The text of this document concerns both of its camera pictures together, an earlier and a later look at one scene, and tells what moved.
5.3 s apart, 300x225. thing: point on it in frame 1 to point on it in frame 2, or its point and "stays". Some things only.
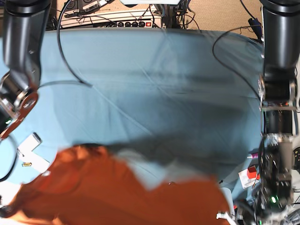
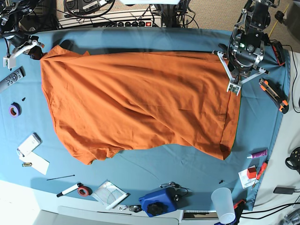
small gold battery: (26, 164) stays
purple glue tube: (253, 155) stays
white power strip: (148, 18) stays
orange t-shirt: (92, 184) to (106, 104)
